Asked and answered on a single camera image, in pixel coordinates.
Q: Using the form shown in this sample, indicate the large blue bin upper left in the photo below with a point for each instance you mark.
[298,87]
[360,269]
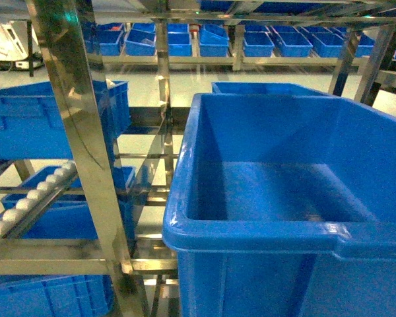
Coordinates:
[284,206]

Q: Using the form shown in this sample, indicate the steel shelf upright post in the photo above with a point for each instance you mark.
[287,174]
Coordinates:
[79,84]

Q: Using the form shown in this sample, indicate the white roller conveyor track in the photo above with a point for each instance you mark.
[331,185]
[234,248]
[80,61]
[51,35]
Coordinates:
[16,221]

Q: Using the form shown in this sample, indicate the blue bin left shelf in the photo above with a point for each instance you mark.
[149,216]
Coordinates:
[30,124]

